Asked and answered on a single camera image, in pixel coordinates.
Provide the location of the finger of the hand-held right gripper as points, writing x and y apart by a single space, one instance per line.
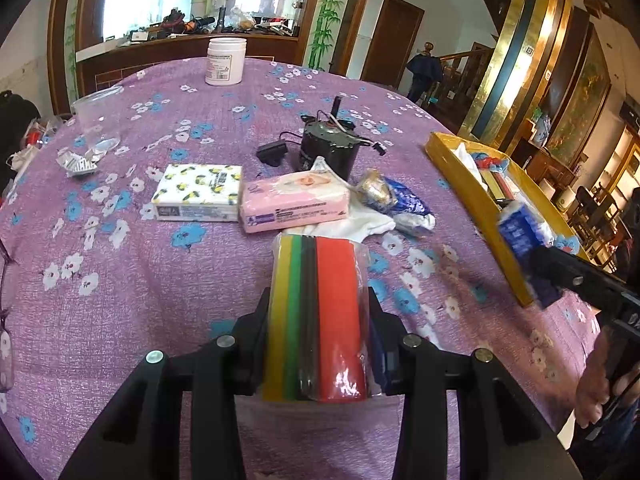
585 280

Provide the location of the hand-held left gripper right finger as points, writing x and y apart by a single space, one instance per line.
382 360

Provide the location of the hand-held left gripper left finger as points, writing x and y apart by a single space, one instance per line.
252 330

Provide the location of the multicolour sponge pack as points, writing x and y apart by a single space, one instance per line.
340 320

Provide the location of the blue tissue pack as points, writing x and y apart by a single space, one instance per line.
522 230

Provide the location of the brown red striped pack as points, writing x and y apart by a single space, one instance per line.
497 185

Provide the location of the pink tissue pack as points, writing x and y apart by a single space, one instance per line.
290 205

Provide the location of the white cloth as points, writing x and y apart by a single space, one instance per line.
365 222

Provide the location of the yellow cardboard box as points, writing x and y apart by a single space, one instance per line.
470 195

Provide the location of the lemon print tissue pack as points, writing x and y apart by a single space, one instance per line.
197 187

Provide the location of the blue white plastic packet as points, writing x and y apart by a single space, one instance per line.
410 205

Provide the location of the person's right hand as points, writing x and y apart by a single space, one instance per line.
592 395

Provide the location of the dark wooden chairs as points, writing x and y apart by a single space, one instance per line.
600 220

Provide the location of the white floor container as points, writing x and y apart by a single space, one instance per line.
565 199

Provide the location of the wooden cabinet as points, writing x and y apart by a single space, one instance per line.
542 165

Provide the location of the black electric motor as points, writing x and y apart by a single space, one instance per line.
327 145

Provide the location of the wooden staircase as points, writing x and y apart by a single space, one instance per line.
460 90

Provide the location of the gold tiled pillar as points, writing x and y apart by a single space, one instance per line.
515 60

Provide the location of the crumpled foil wrapper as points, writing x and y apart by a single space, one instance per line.
77 164

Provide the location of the eyeglasses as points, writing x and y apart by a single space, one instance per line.
6 355

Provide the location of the clear plastic cup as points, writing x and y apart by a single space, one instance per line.
97 115

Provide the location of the white plastic jar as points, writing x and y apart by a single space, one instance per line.
225 62

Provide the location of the red packet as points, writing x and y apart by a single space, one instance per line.
34 136

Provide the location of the wooden sideboard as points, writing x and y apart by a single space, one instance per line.
150 52

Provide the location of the brown wooden door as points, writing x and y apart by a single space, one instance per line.
390 42

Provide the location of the pile of assorted clutter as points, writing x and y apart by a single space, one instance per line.
210 22

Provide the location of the black bag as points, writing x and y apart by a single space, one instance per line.
17 120

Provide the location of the bamboo painted glass panel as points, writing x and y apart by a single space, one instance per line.
327 15

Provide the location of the gold landscape wall painting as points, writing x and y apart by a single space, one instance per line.
580 105

